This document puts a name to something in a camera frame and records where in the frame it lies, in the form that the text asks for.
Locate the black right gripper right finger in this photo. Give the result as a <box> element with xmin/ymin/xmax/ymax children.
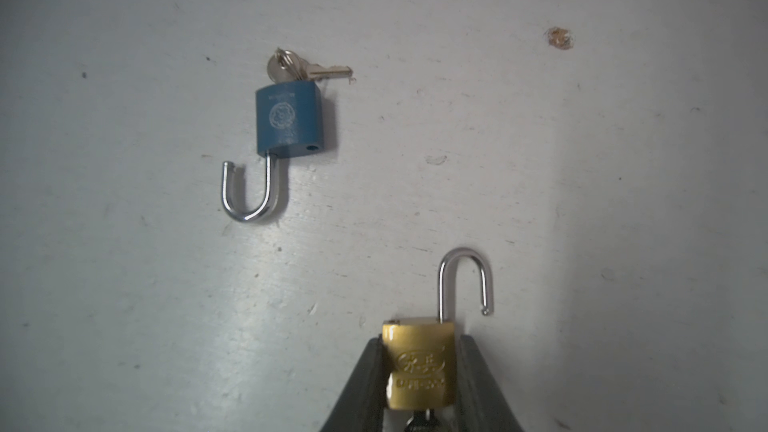
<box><xmin>455</xmin><ymin>335</ymin><xmax>523</xmax><ymax>432</ymax></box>

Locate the blue padlock with key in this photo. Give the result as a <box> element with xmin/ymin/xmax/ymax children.
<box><xmin>221</xmin><ymin>48</ymin><xmax>354</xmax><ymax>223</ymax></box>

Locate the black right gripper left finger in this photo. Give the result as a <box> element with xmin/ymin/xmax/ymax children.
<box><xmin>320</xmin><ymin>337</ymin><xmax>387</xmax><ymax>432</ymax></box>

